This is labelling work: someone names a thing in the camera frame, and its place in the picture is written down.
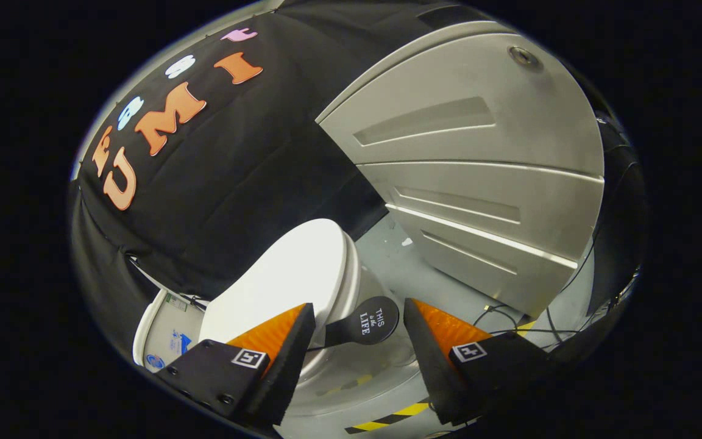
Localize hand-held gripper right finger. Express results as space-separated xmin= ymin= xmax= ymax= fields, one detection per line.
xmin=403 ymin=298 xmax=562 ymax=426

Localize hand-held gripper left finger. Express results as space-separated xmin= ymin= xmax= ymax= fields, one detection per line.
xmin=156 ymin=302 xmax=316 ymax=427

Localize black round lid handle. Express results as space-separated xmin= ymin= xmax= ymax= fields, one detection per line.
xmin=325 ymin=296 xmax=400 ymax=347

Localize white toilet lid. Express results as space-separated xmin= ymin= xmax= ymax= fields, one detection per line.
xmin=199 ymin=218 xmax=362 ymax=379

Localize white toilet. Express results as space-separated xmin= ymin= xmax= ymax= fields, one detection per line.
xmin=133 ymin=244 xmax=431 ymax=418

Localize yellow black floor tape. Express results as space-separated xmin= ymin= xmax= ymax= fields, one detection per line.
xmin=345 ymin=402 xmax=431 ymax=435

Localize black backdrop cloth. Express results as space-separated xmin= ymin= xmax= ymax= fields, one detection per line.
xmin=71 ymin=0 xmax=650 ymax=360

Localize white drawer cabinet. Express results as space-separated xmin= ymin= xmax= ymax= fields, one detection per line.
xmin=316 ymin=21 xmax=605 ymax=318

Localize black floor cables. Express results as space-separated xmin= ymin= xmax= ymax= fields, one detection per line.
xmin=473 ymin=238 xmax=601 ymax=351

